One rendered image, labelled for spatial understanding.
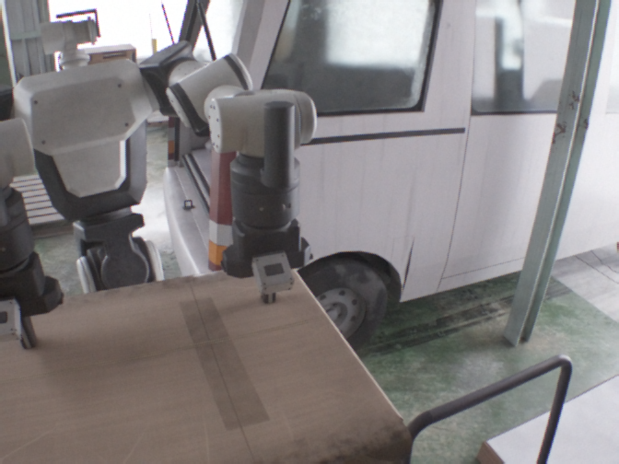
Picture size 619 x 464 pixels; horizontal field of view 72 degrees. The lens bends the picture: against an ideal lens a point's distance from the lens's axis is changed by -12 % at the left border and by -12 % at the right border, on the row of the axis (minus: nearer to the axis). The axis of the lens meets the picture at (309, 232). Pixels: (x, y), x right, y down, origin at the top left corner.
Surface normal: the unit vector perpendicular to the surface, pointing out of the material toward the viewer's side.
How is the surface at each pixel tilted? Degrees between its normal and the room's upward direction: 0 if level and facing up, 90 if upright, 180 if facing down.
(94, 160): 72
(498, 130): 90
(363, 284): 93
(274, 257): 30
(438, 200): 90
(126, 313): 0
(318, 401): 0
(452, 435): 0
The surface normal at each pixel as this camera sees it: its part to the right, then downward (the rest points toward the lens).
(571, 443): 0.02, -0.89
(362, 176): 0.37, 0.44
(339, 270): 0.37, 0.11
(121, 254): 0.58, 0.08
